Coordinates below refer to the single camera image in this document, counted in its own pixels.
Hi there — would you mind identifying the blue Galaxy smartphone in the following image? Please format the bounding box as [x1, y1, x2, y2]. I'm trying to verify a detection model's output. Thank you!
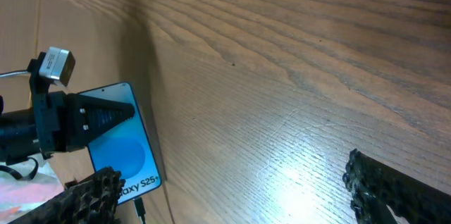
[82, 82, 161, 204]

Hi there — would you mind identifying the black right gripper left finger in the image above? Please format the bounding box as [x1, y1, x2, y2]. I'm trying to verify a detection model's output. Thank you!
[11, 167, 125, 224]

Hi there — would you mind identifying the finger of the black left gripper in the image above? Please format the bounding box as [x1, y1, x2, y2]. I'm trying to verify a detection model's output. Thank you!
[65, 94, 135, 151]

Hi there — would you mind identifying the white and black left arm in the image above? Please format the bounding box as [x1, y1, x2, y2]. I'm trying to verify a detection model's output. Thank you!
[1, 47, 135, 180]

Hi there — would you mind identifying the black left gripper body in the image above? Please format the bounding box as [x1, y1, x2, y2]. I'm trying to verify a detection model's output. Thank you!
[29, 52, 67, 159]

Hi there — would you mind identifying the colourful painted board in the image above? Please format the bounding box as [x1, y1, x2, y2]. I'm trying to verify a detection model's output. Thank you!
[1, 154, 63, 223]

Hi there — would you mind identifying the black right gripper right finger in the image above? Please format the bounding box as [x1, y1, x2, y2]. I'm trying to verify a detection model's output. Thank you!
[342, 149, 450, 224]

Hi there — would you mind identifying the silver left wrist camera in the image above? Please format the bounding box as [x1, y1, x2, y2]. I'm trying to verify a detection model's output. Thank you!
[39, 46, 75, 87]

